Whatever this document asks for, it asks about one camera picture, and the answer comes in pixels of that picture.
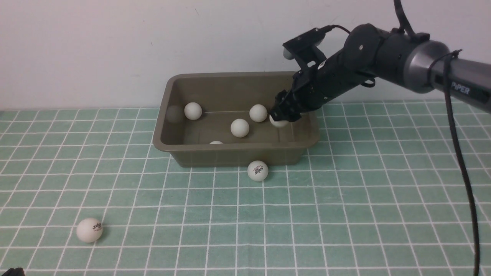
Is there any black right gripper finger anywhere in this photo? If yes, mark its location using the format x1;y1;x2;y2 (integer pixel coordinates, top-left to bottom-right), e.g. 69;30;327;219
274;90;292;110
270;103;302;123

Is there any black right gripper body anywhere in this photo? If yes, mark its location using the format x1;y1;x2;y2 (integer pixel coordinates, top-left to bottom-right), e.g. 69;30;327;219
286;49;375;113

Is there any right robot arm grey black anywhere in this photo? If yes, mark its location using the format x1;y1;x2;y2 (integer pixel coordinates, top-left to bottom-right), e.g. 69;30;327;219
269;23;491;122

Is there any olive plastic storage bin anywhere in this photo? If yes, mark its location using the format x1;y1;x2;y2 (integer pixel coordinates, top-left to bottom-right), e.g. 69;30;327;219
153;71;320;168

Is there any white ball by bin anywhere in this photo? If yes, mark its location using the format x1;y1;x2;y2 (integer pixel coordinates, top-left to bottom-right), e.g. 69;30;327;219
247;160;269;182

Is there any green checkered table mat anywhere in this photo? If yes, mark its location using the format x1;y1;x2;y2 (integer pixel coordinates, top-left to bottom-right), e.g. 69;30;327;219
0;102;473;276

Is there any black object bottom left corner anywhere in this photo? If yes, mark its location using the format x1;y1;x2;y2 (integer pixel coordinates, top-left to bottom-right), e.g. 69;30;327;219
1;267;26;276

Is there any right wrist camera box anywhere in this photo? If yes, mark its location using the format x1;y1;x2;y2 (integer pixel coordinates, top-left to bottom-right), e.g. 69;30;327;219
283;28;326;72

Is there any black camera cable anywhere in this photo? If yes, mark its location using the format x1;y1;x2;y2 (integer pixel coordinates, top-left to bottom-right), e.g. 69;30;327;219
320;0;481;276

